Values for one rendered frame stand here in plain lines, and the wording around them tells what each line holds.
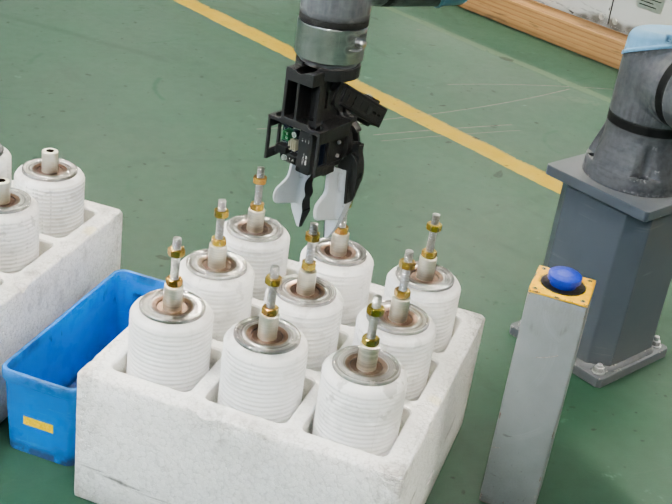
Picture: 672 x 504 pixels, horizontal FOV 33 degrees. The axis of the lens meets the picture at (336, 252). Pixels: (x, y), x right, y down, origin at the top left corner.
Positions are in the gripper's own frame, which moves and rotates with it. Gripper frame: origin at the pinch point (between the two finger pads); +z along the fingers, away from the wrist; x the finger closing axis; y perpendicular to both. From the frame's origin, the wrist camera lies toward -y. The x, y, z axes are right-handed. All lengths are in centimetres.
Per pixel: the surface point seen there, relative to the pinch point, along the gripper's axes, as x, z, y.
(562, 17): -63, 27, -216
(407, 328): 13.7, 9.2, -1.0
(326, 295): 2.7, 9.2, 0.0
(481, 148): -36, 35, -119
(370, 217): -33, 35, -69
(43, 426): -21.2, 29.4, 22.5
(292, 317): 1.6, 10.6, 5.1
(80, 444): -12.8, 26.5, 24.5
